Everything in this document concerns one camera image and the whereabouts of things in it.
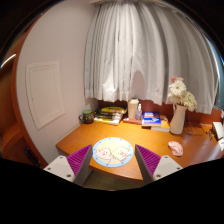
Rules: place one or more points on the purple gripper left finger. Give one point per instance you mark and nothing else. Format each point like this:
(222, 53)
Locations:
(74, 168)

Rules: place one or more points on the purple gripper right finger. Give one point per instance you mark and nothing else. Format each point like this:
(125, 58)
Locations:
(154, 167)

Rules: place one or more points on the pink computer mouse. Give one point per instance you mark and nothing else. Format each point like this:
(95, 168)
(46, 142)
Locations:
(176, 148)

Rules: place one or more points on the round cartoon mouse pad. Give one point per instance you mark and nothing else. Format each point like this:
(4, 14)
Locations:
(112, 152)

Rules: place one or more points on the yellow book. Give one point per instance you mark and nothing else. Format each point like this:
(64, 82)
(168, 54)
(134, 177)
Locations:
(164, 127)

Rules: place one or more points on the blue box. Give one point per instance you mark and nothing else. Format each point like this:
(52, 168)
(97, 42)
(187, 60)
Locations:
(151, 119)

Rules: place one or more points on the red flat book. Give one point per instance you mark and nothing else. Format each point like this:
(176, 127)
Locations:
(132, 121)

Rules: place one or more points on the dark green mug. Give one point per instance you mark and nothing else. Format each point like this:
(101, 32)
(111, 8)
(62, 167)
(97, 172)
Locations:
(87, 117)

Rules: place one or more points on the clear plastic bottle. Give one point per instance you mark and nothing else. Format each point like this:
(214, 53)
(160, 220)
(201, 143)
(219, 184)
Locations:
(139, 112)

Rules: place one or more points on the white ceramic vase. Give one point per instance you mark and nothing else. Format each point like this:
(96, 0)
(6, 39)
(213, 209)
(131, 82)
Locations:
(177, 122)

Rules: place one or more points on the stack of books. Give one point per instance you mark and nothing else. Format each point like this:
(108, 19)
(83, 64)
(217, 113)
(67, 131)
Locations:
(109, 115)

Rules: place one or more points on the white cylindrical container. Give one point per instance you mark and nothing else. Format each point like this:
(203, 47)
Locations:
(132, 108)

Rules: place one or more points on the white and pink flowers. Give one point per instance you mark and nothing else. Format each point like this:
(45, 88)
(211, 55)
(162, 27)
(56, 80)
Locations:
(179, 95)

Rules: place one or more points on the white device at right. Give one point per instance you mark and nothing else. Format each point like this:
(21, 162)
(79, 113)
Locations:
(219, 133)

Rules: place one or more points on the white curtain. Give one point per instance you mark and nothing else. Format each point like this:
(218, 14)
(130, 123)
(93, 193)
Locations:
(133, 49)

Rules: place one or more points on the white wall panel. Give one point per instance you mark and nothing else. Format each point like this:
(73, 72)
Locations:
(44, 92)

